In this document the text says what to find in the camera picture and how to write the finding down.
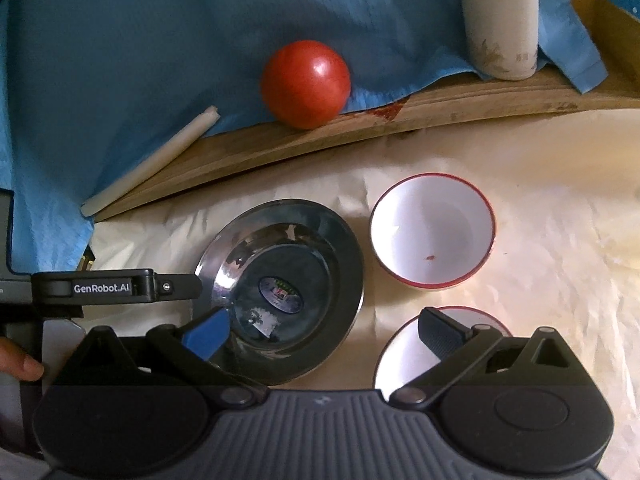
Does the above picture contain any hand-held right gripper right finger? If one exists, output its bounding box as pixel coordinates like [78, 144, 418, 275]
[387, 307, 596, 408]

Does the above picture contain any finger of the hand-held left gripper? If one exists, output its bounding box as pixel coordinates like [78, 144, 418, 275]
[153, 272, 204, 302]

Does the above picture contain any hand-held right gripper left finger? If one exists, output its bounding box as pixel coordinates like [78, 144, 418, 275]
[55, 307, 268, 408]

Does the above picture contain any white red-rimmed bowl with speck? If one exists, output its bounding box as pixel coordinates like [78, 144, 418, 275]
[369, 173, 498, 291]

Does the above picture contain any person's left hand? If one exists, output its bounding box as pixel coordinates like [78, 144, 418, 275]
[0, 336, 47, 383]

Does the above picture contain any white stick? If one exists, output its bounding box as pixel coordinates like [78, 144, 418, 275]
[81, 106, 221, 217]

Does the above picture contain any cream paper sheet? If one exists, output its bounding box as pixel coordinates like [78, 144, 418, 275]
[92, 107, 640, 480]

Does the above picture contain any blue cloth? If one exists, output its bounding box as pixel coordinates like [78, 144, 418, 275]
[0, 0, 608, 276]

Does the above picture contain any curved wooden board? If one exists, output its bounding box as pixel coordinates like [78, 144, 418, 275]
[92, 0, 640, 223]

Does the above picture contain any red tomato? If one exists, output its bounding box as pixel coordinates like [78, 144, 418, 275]
[260, 40, 352, 130]

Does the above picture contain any white thermos cup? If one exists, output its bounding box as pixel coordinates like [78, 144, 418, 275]
[456, 0, 541, 81]

